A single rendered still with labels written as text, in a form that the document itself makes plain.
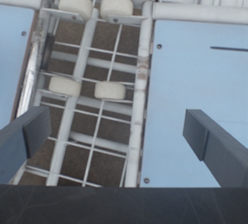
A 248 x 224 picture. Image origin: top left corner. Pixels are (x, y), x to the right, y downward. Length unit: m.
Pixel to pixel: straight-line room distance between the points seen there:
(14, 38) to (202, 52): 0.35
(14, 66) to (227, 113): 0.40
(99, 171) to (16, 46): 0.69
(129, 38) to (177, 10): 0.63
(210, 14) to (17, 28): 0.36
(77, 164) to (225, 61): 0.79
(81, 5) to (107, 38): 0.63
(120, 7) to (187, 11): 0.12
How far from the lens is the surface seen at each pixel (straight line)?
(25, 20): 0.42
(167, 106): 0.32
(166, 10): 0.36
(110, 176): 0.93
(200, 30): 0.36
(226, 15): 0.39
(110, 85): 0.34
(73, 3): 0.37
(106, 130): 0.89
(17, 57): 0.40
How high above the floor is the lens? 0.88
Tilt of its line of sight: 82 degrees down
